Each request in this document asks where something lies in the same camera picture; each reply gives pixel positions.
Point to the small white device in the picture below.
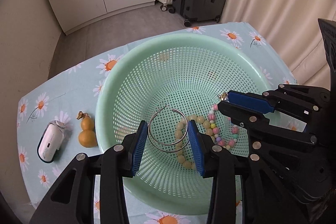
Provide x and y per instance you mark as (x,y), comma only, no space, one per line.
(50,140)

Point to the small gold earring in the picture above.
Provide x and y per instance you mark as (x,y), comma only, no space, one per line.
(223,96)

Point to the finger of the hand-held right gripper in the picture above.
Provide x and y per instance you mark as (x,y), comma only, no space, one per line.
(236,113)
(249,101)

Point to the beige curtain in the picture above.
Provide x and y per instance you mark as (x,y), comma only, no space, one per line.
(275,3)

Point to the daisy print tablecloth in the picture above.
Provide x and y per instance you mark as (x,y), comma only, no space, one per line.
(65,98)

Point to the silver hoop earring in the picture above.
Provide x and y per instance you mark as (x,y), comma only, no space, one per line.
(149,132)

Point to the yellow gourd pendant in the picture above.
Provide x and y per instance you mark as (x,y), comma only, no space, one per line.
(87,138)

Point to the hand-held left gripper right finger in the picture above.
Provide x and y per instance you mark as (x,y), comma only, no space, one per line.
(195,147)

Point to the green plastic mesh basket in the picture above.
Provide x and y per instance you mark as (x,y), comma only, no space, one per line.
(162,77)

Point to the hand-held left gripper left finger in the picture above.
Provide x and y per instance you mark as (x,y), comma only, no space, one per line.
(139,146)

